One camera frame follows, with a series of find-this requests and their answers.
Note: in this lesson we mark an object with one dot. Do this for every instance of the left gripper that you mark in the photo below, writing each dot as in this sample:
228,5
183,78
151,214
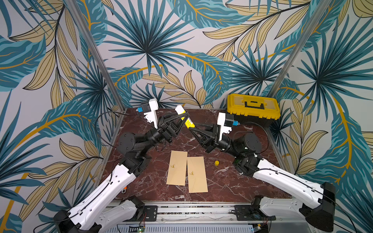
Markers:
167,132

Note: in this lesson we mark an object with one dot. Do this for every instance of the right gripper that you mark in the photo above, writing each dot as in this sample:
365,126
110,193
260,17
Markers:
213,140

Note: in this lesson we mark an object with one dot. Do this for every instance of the yellow glue stick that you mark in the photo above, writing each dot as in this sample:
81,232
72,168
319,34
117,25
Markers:
182,112

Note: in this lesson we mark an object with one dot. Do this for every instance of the manila envelope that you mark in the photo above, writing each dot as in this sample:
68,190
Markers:
197,180
177,168

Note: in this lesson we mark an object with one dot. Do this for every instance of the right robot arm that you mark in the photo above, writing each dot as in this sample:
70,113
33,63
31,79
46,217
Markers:
317,201

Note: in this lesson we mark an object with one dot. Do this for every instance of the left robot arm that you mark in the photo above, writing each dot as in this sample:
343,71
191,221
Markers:
91,215

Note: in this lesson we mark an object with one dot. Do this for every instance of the yellow black toolbox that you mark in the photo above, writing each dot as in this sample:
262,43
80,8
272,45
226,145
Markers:
264,109

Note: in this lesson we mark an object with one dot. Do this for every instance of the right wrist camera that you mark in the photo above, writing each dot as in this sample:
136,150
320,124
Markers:
225,122

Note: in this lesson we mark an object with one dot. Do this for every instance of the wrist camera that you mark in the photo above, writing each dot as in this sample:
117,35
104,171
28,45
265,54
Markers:
225,122
149,108

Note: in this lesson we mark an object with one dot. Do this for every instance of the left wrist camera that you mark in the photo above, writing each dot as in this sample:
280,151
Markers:
149,108

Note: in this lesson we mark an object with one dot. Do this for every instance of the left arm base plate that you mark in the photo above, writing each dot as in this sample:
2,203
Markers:
147,213

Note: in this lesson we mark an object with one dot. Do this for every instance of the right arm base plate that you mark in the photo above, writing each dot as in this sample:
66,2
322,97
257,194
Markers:
249,213

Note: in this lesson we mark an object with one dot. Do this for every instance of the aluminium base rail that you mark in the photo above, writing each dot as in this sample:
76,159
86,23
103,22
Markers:
221,212

